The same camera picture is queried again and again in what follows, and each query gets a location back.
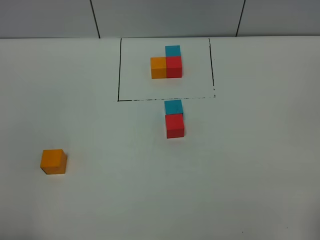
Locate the blue template block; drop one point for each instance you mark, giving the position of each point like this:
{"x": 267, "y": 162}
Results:
{"x": 172, "y": 51}

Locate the red template block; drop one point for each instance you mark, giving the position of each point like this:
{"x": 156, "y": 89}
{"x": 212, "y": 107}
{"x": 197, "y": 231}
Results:
{"x": 174, "y": 67}

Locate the orange template block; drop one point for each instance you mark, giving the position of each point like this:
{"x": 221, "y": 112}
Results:
{"x": 158, "y": 67}

